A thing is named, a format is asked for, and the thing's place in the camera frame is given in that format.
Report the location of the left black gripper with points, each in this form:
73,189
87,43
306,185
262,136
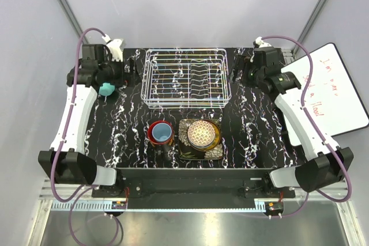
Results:
120,82

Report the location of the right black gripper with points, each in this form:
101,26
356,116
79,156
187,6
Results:
238,64

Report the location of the white wire dish rack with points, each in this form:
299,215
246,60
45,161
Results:
186,78

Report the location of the yellow brown-rimmed bowl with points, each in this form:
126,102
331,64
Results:
205,136

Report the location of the red patterned white bowl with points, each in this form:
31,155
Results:
200,133

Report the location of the black floral square plate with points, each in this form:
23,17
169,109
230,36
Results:
186,152

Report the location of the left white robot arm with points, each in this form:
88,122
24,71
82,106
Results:
66,162

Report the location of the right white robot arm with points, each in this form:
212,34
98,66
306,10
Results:
326,162

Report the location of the teal cat-ear headphones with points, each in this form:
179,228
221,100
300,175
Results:
106,89

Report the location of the light blue cup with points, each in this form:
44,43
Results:
161,132

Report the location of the red black mug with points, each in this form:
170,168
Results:
162,150

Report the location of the white whiteboard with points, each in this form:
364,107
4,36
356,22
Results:
332,98

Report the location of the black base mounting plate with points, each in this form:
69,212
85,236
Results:
251,183

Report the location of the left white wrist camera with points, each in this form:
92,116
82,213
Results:
115,46

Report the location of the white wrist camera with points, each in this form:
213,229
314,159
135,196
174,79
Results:
115,46
260,43

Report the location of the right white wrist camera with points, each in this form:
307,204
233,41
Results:
260,43

